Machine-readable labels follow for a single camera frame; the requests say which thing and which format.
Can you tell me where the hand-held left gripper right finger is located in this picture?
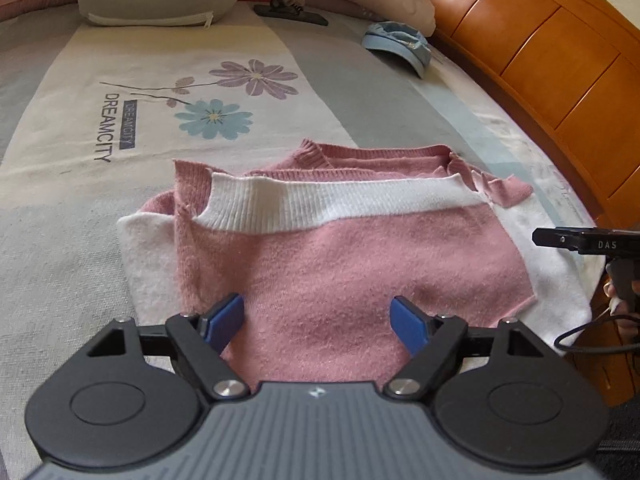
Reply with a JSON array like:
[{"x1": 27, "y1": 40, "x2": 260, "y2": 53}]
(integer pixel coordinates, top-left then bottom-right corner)
[{"x1": 382, "y1": 296, "x2": 548, "y2": 402}]

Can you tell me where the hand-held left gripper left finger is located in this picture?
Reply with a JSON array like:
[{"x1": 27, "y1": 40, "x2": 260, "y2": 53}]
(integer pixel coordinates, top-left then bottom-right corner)
[{"x1": 87, "y1": 293, "x2": 249, "y2": 403}]

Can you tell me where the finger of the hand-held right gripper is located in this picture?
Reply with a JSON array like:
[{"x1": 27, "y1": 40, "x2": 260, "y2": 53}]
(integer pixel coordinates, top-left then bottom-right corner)
[{"x1": 532, "y1": 227, "x2": 581, "y2": 251}]

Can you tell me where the pink and white sweater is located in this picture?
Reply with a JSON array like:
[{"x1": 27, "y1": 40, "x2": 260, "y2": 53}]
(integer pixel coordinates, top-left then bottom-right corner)
[{"x1": 116, "y1": 140, "x2": 593, "y2": 396}]

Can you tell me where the person's right hand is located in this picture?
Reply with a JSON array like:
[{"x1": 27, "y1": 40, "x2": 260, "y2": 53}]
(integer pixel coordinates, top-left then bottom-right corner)
[{"x1": 603, "y1": 280, "x2": 640, "y2": 343}]

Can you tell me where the wooden headboard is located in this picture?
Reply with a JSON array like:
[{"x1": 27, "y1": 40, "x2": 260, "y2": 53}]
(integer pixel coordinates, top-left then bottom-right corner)
[{"x1": 395, "y1": 0, "x2": 640, "y2": 241}]

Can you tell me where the blue baseball cap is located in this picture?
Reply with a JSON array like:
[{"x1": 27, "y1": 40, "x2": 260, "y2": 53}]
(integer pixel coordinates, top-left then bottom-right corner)
[{"x1": 361, "y1": 21, "x2": 433, "y2": 79}]

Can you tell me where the black cable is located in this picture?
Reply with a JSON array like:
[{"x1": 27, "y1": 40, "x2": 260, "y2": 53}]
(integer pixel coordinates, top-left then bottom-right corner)
[{"x1": 554, "y1": 312, "x2": 640, "y2": 357}]

